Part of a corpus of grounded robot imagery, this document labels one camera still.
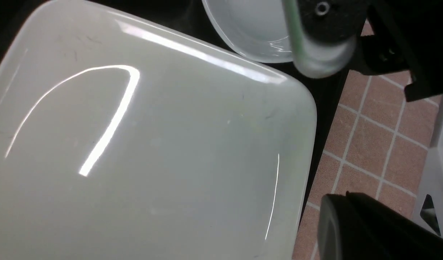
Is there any small white bowl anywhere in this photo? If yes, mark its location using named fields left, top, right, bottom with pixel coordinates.
left=202, top=0, right=293, bottom=64

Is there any white rectangular rice plate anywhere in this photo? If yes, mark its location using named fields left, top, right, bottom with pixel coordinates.
left=0, top=0, right=317, bottom=260

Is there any black serving tray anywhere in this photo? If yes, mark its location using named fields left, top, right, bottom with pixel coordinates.
left=0, top=0, right=349, bottom=202

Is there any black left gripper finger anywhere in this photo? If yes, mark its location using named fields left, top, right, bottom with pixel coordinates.
left=318, top=192, right=443, bottom=260

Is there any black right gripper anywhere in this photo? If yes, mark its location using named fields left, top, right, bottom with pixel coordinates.
left=344, top=0, right=443, bottom=102

